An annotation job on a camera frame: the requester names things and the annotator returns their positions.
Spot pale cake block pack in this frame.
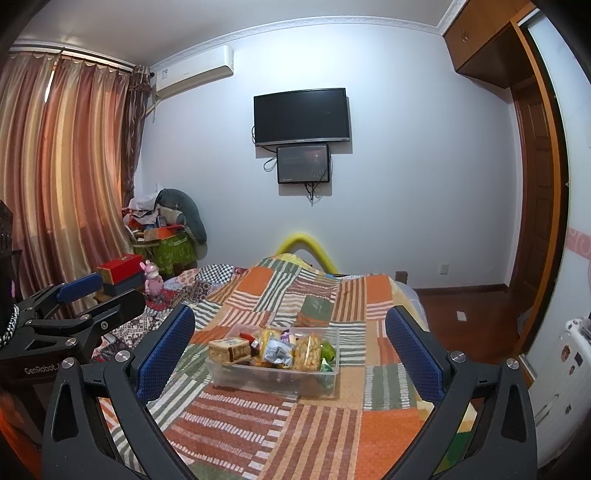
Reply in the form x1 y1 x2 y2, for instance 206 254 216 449
208 337 252 364

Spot red snack packet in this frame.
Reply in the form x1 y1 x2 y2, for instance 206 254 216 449
239 333 260 357

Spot clear plastic storage bin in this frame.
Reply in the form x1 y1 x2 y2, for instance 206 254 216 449
205 324 342 399

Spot green jelly cup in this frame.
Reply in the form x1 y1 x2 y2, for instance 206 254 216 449
320 341 337 372

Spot puffed corn snack pack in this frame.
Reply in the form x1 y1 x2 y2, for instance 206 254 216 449
294 334 322 372

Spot orange label rice cracker pack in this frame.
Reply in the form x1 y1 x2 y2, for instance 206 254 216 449
259 328 281 363

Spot yellow grey snack packet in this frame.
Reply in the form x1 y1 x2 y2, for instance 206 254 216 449
264 340 294 369

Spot red and black box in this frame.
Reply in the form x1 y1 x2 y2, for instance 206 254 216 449
96 254 144 296

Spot pink rabbit toy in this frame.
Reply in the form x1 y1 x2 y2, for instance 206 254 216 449
140 260 164 298

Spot white appliance with stickers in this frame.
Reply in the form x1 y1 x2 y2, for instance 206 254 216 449
529 318 591 468

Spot grey pillow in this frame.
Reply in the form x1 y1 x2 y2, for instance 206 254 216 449
156 188 207 245

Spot patchwork bed quilt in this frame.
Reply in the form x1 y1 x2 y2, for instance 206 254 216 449
93 254 434 479

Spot striped orange curtain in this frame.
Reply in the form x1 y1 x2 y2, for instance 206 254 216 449
1 52 136 296

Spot white air conditioner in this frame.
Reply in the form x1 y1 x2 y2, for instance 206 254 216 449
153 45 235 100

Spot small black monitor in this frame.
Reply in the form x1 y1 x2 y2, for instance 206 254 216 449
276 144 331 184

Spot brown wooden door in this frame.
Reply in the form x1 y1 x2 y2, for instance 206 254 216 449
509 77 565 356

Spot wall mounted black television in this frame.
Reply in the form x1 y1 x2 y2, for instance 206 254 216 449
253 88 351 147

